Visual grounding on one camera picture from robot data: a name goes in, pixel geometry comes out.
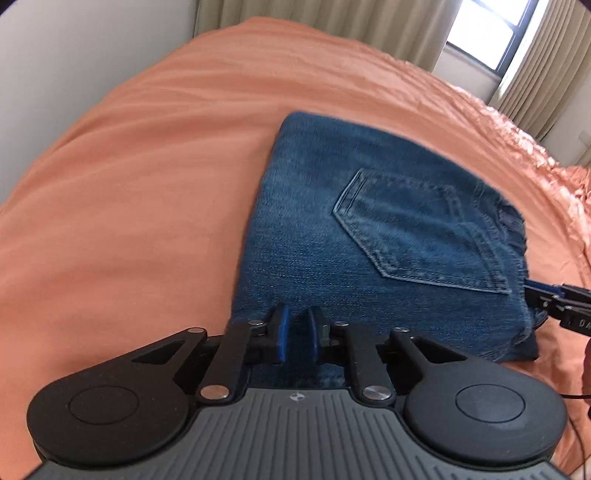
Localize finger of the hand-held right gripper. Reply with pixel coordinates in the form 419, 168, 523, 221
526, 292, 591, 331
525, 278, 591, 306

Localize black cable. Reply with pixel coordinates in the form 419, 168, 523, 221
560, 391, 591, 462

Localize window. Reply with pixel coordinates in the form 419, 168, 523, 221
444, 0, 533, 78

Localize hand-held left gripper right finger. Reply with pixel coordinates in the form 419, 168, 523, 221
299, 305, 468, 408

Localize blue denim pants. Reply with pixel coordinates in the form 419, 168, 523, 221
228, 111, 542, 389

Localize beige curtain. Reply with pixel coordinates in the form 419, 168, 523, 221
194, 0, 468, 73
488, 13, 591, 145

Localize orange bed sheet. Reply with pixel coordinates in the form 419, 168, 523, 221
0, 16, 591, 480

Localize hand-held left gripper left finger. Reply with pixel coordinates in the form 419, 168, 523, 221
131, 304, 291, 404

